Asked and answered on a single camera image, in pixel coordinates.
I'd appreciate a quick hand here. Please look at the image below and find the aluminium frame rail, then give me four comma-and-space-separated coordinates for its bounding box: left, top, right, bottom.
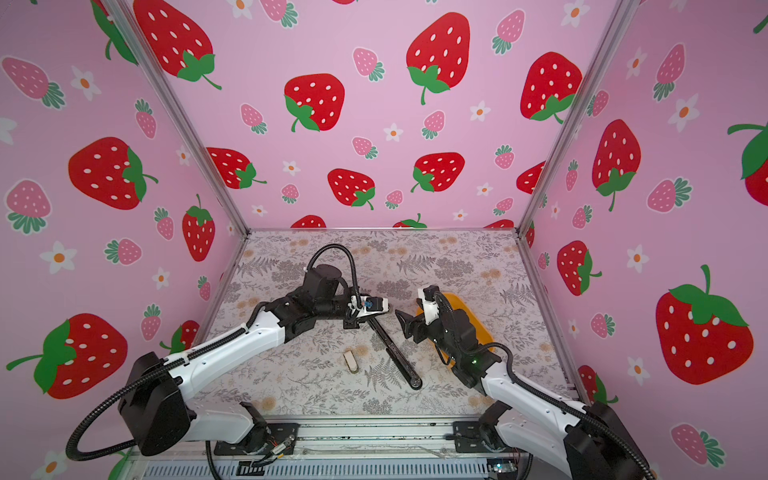
116, 415, 634, 480

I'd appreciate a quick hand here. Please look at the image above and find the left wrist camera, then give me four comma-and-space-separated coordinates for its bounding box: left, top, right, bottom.
350, 295, 390, 318

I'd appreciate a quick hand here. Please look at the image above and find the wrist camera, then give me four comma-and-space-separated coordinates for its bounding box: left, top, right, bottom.
350, 295, 390, 318
418, 285, 441, 326

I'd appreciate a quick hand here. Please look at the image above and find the beige mini stapler left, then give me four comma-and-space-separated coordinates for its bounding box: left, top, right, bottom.
343, 350, 359, 373

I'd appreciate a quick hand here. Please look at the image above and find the yellow plastic tray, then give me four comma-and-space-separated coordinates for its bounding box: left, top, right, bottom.
416, 293, 494, 367

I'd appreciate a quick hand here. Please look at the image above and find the black stapler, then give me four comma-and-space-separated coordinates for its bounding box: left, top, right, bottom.
367, 317, 423, 390

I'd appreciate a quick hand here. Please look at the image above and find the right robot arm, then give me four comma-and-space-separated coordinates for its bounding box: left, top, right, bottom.
395, 309, 654, 479

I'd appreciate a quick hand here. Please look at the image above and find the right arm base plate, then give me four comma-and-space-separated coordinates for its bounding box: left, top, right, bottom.
444, 420, 524, 454

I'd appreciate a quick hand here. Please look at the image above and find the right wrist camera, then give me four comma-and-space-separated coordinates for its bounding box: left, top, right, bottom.
418, 285, 441, 326

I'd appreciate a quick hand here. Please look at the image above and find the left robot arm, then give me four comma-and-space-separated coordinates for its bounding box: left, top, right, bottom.
65, 258, 389, 461

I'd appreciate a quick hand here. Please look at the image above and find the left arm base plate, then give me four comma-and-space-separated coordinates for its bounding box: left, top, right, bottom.
213, 423, 300, 456

